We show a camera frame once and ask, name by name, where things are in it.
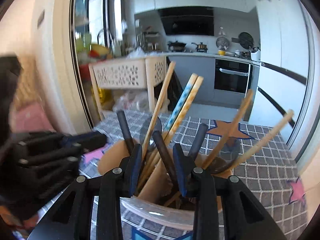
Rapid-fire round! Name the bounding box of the white rice cooker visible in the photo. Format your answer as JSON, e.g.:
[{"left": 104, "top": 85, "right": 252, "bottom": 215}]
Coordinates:
[{"left": 251, "top": 47, "right": 261, "bottom": 62}]

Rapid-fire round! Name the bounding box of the black wok on stove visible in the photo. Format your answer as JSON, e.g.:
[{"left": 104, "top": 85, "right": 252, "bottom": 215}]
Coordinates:
[{"left": 167, "top": 41, "right": 187, "bottom": 52}]

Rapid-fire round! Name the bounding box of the black handled utensil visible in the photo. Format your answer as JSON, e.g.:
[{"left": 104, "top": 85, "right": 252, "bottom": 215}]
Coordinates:
[{"left": 117, "top": 110, "right": 135, "bottom": 154}]

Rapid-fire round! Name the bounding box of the black handled steel spoon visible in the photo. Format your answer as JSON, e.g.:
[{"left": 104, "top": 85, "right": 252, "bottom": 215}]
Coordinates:
[{"left": 152, "top": 131, "right": 178, "bottom": 190}]

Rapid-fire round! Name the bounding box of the white refrigerator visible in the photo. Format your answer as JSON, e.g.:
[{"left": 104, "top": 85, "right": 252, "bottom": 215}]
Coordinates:
[{"left": 249, "top": 0, "right": 309, "bottom": 142}]

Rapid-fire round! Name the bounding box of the yellow patterned wooden chopstick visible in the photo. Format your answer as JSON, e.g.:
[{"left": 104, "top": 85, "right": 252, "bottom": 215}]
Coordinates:
[{"left": 138, "top": 76, "right": 204, "bottom": 191}]

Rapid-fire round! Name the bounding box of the plain wooden chopstick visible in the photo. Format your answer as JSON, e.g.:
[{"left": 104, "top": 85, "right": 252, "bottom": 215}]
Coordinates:
[
  {"left": 227, "top": 109, "right": 294, "bottom": 171},
  {"left": 201, "top": 89, "right": 253, "bottom": 170}
]

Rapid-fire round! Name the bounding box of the beige plastic storage rack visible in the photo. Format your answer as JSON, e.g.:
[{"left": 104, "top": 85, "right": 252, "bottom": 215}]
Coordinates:
[{"left": 88, "top": 55, "right": 167, "bottom": 120}]

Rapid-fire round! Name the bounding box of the pink plastic stool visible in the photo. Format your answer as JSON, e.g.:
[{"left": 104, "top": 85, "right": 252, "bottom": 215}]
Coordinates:
[{"left": 10, "top": 102, "right": 55, "bottom": 132}]

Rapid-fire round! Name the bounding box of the beige plastic utensil holder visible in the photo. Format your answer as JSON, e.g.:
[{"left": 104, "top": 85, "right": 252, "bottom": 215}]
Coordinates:
[{"left": 96, "top": 137, "right": 233, "bottom": 231}]

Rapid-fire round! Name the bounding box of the black built-in oven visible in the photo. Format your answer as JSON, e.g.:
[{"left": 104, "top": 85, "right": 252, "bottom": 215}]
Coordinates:
[{"left": 214, "top": 59, "right": 250, "bottom": 94}]

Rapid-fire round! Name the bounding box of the blue patterned wooden chopstick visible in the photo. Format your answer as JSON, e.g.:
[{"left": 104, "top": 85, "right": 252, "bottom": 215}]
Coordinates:
[{"left": 164, "top": 73, "right": 198, "bottom": 132}]

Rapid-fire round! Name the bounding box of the black range hood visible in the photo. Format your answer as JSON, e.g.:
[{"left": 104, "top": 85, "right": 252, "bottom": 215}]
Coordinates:
[{"left": 158, "top": 6, "right": 214, "bottom": 36}]

